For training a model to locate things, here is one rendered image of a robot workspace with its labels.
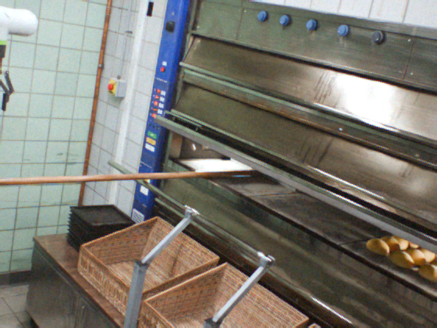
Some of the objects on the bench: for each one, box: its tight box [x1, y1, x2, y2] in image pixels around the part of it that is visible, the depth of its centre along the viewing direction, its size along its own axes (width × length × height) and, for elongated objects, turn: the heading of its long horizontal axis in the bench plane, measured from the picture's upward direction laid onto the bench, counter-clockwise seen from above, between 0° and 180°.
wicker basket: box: [138, 262, 309, 328], centre depth 244 cm, size 49×56×28 cm
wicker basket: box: [77, 216, 219, 324], centre depth 287 cm, size 49×56×28 cm
